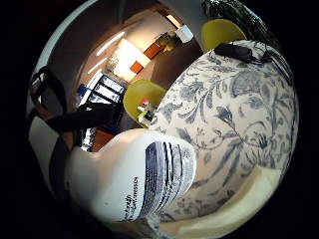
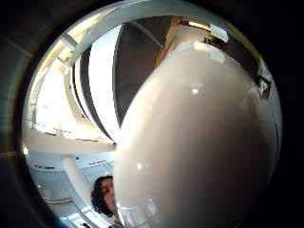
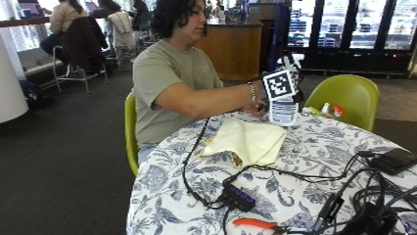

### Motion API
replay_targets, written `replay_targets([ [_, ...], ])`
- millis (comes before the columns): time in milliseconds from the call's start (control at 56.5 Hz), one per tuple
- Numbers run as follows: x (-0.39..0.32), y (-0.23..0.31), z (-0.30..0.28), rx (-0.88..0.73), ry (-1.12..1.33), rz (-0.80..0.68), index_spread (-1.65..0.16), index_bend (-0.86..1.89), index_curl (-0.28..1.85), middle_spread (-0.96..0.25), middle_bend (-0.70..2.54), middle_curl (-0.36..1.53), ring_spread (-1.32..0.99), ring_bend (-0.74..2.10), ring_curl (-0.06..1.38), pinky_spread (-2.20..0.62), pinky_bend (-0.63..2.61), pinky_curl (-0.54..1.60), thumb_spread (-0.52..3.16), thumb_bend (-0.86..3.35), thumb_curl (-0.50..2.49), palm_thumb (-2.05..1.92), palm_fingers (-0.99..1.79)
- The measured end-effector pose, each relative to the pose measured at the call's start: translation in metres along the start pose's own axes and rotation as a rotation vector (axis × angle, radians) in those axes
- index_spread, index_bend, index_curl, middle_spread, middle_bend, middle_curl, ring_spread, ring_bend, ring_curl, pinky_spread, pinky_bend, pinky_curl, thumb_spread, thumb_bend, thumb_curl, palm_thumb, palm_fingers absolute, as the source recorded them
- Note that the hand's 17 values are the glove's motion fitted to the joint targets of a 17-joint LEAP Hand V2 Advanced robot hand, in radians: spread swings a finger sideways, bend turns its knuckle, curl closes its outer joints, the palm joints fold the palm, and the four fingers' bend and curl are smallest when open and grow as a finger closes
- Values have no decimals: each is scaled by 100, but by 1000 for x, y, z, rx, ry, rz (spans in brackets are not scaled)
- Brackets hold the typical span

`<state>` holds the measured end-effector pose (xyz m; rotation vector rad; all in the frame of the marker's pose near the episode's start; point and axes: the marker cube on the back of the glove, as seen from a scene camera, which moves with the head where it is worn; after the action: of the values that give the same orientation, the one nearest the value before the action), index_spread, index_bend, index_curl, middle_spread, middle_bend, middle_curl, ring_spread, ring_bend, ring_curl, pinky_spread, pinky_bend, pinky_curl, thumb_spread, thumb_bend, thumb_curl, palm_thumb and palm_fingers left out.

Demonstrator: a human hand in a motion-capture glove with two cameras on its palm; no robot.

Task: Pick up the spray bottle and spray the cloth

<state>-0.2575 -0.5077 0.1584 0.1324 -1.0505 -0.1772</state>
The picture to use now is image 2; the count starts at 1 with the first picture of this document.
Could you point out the white glossy ceramic vase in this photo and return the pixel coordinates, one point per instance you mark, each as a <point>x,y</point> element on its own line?
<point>196,136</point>

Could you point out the white ceiling light panel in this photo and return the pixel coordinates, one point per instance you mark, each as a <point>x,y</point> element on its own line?
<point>219,32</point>

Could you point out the white round column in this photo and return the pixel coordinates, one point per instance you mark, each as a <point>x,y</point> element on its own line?
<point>77,180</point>

